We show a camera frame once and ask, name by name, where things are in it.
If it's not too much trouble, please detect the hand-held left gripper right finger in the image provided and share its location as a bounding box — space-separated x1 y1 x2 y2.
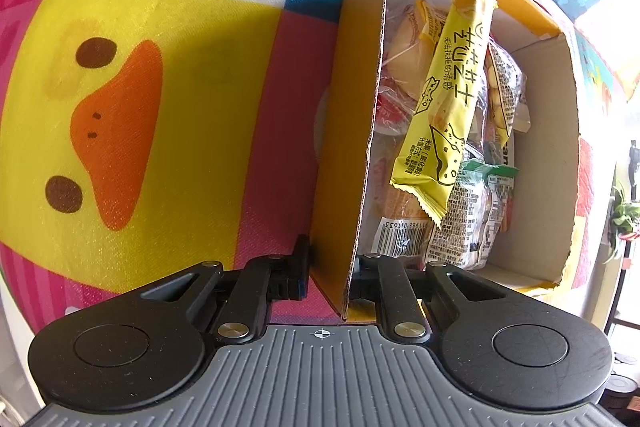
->
348 253 506 345

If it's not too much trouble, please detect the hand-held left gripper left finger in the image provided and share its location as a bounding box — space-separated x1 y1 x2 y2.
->
142 234 315 345

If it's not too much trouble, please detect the yellow cardboard box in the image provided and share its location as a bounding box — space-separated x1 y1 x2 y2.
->
309 0 583 320

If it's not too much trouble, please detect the clear wrapped pastry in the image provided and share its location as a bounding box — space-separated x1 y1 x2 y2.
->
369 134 438 260

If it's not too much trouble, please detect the green-edged wrapped bread packet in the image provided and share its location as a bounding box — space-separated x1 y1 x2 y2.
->
424 181 497 270

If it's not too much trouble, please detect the green top snack packet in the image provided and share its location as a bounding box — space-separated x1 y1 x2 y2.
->
460 158 518 240

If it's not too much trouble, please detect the red and white snack packet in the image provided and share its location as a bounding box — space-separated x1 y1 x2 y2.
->
375 91 422 135

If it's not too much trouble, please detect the yellow snack bar packet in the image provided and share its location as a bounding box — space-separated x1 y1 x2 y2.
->
389 0 498 228

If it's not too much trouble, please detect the cartoon printed play mat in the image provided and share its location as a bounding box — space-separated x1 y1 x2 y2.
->
0 0 640 323

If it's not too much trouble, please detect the clear cracker packet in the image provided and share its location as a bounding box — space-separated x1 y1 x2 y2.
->
481 38 530 148

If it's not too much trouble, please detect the yellow label pastry packet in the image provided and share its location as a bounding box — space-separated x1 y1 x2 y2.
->
382 0 451 102

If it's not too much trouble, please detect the green potted plant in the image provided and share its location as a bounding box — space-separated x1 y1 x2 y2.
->
607 182 640 268

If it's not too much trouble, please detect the white round object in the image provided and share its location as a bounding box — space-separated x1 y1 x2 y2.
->
606 347 640 400

